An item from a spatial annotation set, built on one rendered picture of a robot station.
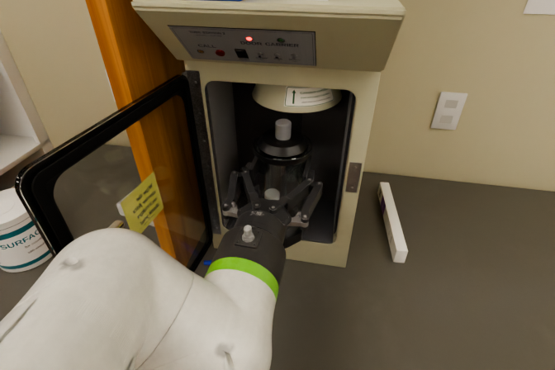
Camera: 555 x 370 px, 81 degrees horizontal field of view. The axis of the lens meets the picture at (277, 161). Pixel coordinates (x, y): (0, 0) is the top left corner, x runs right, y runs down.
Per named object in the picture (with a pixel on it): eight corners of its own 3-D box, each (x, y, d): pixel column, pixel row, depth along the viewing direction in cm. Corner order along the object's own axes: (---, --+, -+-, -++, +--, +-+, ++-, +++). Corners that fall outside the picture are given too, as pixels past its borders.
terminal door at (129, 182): (213, 239, 76) (187, 71, 54) (126, 378, 52) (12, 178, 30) (211, 239, 77) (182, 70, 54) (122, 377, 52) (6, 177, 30)
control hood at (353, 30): (181, 55, 54) (170, -12, 49) (383, 67, 49) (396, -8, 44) (145, 79, 45) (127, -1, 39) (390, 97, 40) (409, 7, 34)
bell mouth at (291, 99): (263, 75, 73) (262, 50, 70) (343, 81, 71) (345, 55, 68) (241, 109, 59) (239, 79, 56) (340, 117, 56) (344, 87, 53)
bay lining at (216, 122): (249, 168, 96) (242, 43, 76) (339, 177, 92) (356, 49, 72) (222, 227, 76) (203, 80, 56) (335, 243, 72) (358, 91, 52)
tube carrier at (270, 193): (263, 207, 77) (261, 126, 65) (308, 214, 75) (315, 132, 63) (250, 241, 68) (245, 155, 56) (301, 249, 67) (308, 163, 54)
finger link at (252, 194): (263, 225, 52) (254, 226, 52) (248, 182, 61) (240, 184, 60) (263, 206, 50) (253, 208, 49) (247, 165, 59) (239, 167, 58)
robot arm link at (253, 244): (211, 301, 45) (277, 314, 43) (201, 242, 38) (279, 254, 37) (226, 265, 50) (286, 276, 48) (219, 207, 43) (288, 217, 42)
